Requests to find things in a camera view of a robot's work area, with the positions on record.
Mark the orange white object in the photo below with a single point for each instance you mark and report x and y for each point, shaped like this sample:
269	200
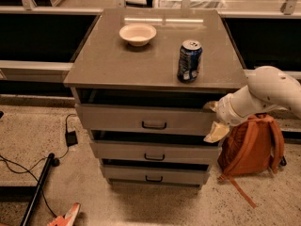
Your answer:
68	219

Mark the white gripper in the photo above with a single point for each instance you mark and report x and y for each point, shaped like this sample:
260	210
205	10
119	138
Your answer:
226	112

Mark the grey drawer cabinet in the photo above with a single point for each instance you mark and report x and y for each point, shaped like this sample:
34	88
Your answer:
110	71

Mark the black metal pole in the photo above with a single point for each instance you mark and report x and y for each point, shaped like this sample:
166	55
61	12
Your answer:
37	190

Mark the orange backpack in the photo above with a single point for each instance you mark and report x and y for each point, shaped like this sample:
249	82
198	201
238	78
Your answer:
253	146

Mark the dented blue soda can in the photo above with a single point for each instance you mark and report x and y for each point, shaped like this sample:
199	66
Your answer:
189	60

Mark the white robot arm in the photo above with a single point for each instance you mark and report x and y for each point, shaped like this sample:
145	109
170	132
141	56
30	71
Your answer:
266	88

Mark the grey top drawer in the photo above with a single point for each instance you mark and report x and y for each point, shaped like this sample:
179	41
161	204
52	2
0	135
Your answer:
141	119

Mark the black power adapter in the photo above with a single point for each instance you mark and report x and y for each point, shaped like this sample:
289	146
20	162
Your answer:
71	138

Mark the grey bottom drawer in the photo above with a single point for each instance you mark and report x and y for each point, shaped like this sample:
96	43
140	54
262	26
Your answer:
154	175

